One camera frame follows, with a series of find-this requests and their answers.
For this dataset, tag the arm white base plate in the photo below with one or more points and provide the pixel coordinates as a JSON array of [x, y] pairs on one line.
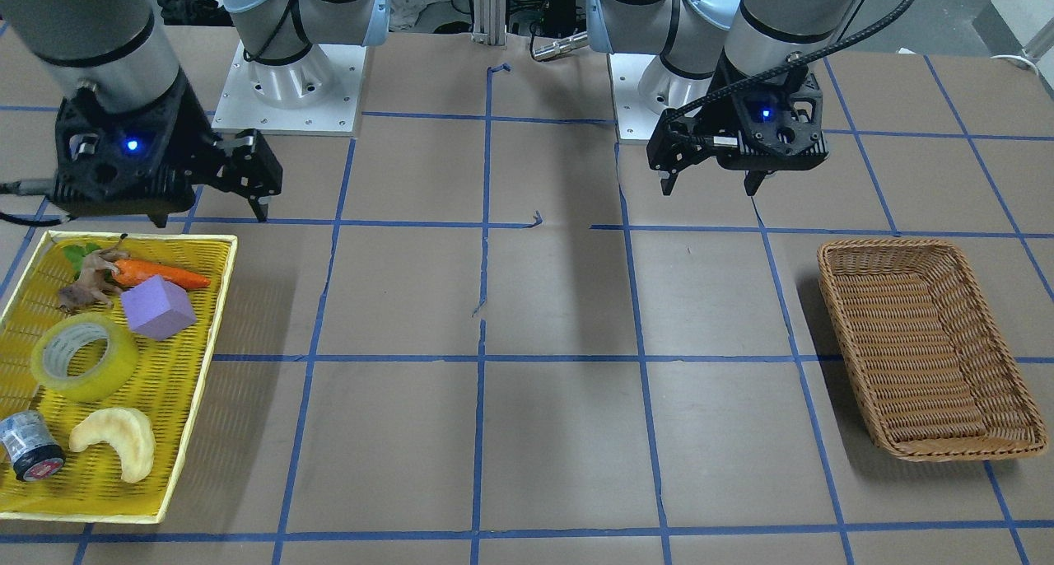
[[316, 96], [634, 95]]

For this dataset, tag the yellow woven basket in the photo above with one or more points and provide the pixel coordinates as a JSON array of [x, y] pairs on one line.
[[167, 385]]

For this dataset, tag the purple foam cube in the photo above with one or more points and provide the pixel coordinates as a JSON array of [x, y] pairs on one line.
[[157, 309]]

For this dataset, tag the small black labelled can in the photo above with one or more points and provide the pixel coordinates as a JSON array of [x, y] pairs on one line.
[[33, 451]]

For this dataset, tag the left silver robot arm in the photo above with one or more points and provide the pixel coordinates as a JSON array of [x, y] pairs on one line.
[[727, 79]]

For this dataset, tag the orange toy carrot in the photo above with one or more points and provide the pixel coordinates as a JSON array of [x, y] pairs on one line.
[[132, 272]]

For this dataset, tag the green toy leaf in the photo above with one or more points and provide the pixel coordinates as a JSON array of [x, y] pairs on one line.
[[75, 255]]

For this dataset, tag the aluminium frame post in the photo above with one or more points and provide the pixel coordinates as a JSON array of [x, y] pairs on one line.
[[489, 22]]

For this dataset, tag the brown wicker basket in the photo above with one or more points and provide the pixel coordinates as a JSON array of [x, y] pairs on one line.
[[931, 373]]

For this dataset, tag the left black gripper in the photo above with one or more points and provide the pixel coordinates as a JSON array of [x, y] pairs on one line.
[[710, 117]]

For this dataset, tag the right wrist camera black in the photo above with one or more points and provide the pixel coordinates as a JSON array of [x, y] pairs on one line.
[[248, 166]]

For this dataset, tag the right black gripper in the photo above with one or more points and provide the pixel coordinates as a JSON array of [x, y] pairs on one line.
[[195, 139]]

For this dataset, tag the yellow clear tape roll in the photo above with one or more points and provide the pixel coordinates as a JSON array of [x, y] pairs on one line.
[[87, 357]]

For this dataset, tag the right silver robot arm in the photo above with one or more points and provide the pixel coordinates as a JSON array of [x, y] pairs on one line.
[[120, 46]]

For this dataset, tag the pale croissant toy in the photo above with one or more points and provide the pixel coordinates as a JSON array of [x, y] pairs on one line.
[[128, 431]]

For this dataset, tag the brown toy horse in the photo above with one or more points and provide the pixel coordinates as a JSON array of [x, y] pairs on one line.
[[92, 285]]

